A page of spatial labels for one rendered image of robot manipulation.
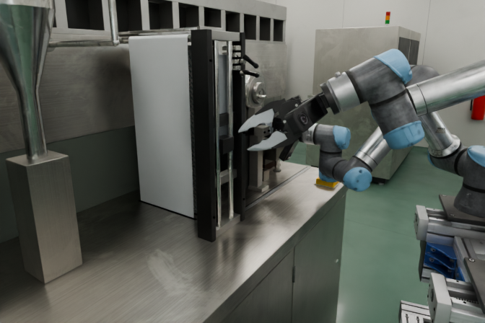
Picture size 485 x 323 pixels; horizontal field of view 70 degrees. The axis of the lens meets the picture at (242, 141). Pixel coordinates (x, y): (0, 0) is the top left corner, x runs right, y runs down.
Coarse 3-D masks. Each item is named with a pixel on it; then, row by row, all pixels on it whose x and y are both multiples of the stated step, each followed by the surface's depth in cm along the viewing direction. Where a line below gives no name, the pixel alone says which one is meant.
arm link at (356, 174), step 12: (420, 72) 110; (432, 72) 109; (408, 84) 112; (372, 144) 107; (384, 144) 106; (360, 156) 107; (372, 156) 106; (384, 156) 108; (336, 168) 111; (348, 168) 107; (360, 168) 105; (372, 168) 107; (348, 180) 105; (360, 180) 104
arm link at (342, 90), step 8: (336, 72) 72; (344, 72) 71; (328, 80) 72; (336, 80) 70; (344, 80) 69; (336, 88) 69; (344, 88) 69; (352, 88) 69; (336, 96) 69; (344, 96) 69; (352, 96) 69; (336, 104) 70; (344, 104) 70; (352, 104) 70
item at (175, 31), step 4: (176, 28) 98; (180, 28) 97; (184, 28) 96; (188, 28) 95; (192, 28) 94; (196, 28) 94; (200, 28) 92; (204, 28) 93; (208, 28) 95; (212, 28) 96; (216, 28) 97; (220, 28) 99; (120, 32) 111; (124, 32) 110; (128, 32) 108; (132, 32) 108; (136, 32) 107; (140, 32) 106; (144, 32) 105; (148, 32) 104; (152, 32) 103; (156, 32) 102; (160, 32) 101; (164, 32) 100; (168, 32) 100; (172, 32) 99; (176, 32) 98; (180, 32) 97; (184, 32) 96; (188, 32) 96; (128, 36) 115
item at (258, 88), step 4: (256, 84) 122; (260, 84) 122; (264, 84) 125; (252, 88) 122; (256, 88) 121; (260, 88) 122; (264, 88) 125; (252, 92) 121; (256, 92) 121; (260, 92) 123; (264, 92) 125; (252, 96) 122; (256, 96) 121; (256, 100) 122; (260, 100) 124
